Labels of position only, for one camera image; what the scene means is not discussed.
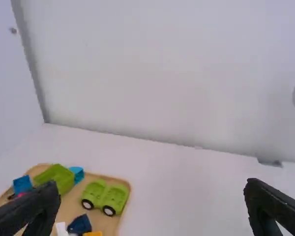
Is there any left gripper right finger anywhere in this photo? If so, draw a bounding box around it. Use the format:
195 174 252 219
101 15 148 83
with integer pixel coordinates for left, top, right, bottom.
243 177 295 236

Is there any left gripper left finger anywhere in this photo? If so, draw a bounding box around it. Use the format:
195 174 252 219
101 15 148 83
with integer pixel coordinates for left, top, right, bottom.
0 180 62 236

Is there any white toy brick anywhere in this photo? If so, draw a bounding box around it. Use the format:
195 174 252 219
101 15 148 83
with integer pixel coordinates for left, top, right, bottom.
55 222 69 236

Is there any tan tray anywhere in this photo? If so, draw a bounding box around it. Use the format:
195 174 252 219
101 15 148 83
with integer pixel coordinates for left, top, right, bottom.
0 163 132 236

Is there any lime green toy brick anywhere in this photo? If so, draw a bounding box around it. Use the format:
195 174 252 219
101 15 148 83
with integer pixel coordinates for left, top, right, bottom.
33 163 76 196

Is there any dark blue toy brick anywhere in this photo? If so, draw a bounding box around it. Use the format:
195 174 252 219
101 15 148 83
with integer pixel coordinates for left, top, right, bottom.
66 213 93 235

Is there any light blue toy brick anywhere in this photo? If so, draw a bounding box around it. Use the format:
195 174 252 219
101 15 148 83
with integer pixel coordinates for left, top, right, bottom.
68 166 86 185

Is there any green wheeled toy base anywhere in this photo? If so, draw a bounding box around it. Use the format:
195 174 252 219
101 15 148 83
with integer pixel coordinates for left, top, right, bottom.
80 178 129 218

